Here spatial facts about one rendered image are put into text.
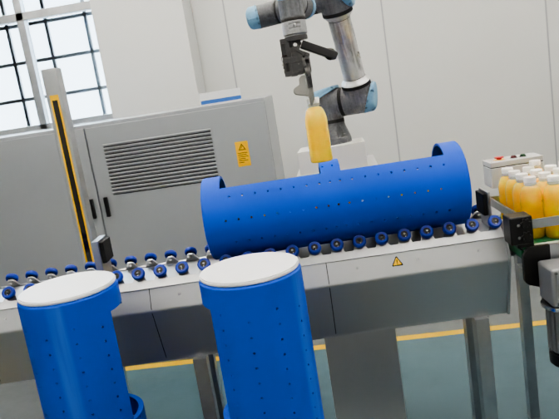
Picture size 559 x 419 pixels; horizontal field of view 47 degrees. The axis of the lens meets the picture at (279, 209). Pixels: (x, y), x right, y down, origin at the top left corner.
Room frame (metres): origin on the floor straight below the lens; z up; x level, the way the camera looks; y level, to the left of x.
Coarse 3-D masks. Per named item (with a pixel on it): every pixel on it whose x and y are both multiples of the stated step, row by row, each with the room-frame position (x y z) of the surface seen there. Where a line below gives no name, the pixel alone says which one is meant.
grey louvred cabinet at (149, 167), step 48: (0, 144) 3.90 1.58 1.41; (48, 144) 3.86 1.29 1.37; (96, 144) 3.83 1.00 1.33; (144, 144) 3.79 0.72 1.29; (192, 144) 3.76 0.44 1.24; (240, 144) 3.74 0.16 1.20; (0, 192) 3.90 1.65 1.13; (48, 192) 3.87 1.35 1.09; (96, 192) 3.84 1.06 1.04; (144, 192) 3.81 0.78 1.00; (192, 192) 3.77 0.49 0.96; (0, 240) 3.91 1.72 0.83; (48, 240) 3.88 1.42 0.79; (144, 240) 3.81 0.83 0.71; (192, 240) 3.78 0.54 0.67
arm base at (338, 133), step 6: (336, 120) 2.60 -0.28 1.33; (342, 120) 2.62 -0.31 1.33; (330, 126) 2.60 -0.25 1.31; (336, 126) 2.60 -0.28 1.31; (342, 126) 2.61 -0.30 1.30; (330, 132) 2.59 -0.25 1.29; (336, 132) 2.59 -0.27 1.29; (342, 132) 2.60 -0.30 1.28; (348, 132) 2.62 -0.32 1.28; (330, 138) 2.58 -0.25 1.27; (336, 138) 2.58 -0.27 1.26; (342, 138) 2.58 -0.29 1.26; (348, 138) 2.60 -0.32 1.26; (336, 144) 2.57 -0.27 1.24
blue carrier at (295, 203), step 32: (416, 160) 2.08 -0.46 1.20; (448, 160) 2.06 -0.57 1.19; (224, 192) 2.10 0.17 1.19; (256, 192) 2.08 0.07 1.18; (288, 192) 2.07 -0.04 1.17; (320, 192) 2.06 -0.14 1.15; (352, 192) 2.05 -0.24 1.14; (384, 192) 2.04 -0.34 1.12; (416, 192) 2.03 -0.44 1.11; (448, 192) 2.03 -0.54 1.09; (224, 224) 2.06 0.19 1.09; (256, 224) 2.05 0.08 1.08; (288, 224) 2.05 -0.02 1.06; (320, 224) 2.05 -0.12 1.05; (352, 224) 2.06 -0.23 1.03; (384, 224) 2.06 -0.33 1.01; (416, 224) 2.08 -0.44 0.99
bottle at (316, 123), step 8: (312, 112) 1.99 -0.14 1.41; (320, 112) 1.99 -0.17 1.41; (304, 120) 2.01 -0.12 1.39; (312, 120) 1.98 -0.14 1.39; (320, 120) 1.98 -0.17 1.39; (312, 128) 1.98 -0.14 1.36; (320, 128) 1.98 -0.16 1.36; (328, 128) 2.00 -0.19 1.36; (312, 136) 1.98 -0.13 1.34; (320, 136) 1.98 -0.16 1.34; (328, 136) 1.99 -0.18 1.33; (312, 144) 1.99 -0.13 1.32; (320, 144) 1.98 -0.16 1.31; (328, 144) 1.99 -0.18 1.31; (312, 152) 1.99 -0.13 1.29; (320, 152) 1.98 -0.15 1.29; (328, 152) 1.98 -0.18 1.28; (312, 160) 1.99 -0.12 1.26; (320, 160) 1.97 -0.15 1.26; (328, 160) 1.98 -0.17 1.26
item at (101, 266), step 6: (96, 240) 2.19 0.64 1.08; (102, 240) 2.20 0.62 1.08; (108, 240) 2.24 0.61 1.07; (96, 246) 2.17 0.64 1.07; (102, 246) 2.17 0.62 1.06; (108, 246) 2.22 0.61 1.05; (96, 252) 2.17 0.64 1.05; (102, 252) 2.17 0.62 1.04; (108, 252) 2.21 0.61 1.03; (96, 258) 2.17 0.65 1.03; (102, 258) 2.17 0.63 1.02; (108, 258) 2.20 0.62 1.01; (96, 264) 2.17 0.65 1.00; (102, 264) 2.17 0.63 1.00; (108, 264) 2.23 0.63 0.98; (96, 270) 2.17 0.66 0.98; (102, 270) 2.17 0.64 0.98; (108, 270) 2.22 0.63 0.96
